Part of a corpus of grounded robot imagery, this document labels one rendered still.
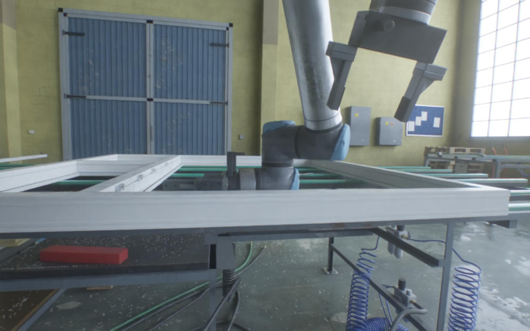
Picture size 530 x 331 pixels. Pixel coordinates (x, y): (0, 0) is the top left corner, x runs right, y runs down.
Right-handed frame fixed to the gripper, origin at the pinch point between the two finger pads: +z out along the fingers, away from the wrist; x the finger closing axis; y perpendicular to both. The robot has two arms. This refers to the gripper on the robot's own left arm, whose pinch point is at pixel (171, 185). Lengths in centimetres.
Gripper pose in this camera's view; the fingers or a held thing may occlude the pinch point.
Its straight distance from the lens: 74.4
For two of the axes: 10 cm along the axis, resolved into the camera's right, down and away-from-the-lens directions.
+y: -0.2, 10.0, 0.9
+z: -9.8, -0.1, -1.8
